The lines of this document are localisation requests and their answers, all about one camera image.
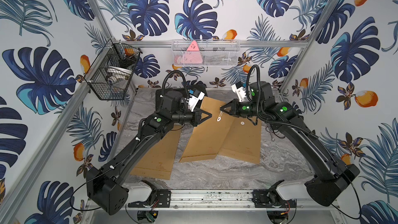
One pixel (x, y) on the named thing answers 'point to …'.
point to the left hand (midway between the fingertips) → (211, 113)
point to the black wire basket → (109, 76)
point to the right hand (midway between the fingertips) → (220, 107)
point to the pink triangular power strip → (193, 55)
